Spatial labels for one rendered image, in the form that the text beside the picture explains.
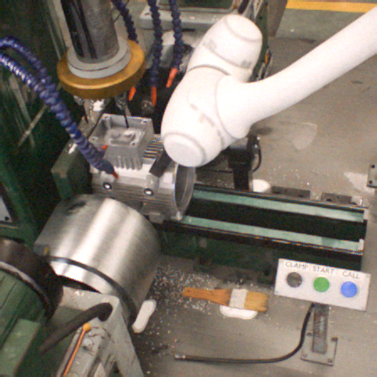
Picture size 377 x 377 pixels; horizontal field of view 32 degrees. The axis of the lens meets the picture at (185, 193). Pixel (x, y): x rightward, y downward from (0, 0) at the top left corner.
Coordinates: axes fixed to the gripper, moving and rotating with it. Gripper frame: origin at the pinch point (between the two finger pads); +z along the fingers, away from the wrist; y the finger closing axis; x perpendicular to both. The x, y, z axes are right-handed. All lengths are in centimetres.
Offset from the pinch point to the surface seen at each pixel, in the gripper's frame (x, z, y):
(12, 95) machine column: -34.5, 1.4, 1.2
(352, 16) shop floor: 69, 88, -242
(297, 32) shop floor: 46, 102, -223
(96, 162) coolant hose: -11.8, -8.6, 14.7
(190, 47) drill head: -5.7, -1.8, -37.4
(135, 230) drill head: 1.0, -1.5, 19.8
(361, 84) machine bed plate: 47, 9, -75
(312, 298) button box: 35.4, -12.7, 22.8
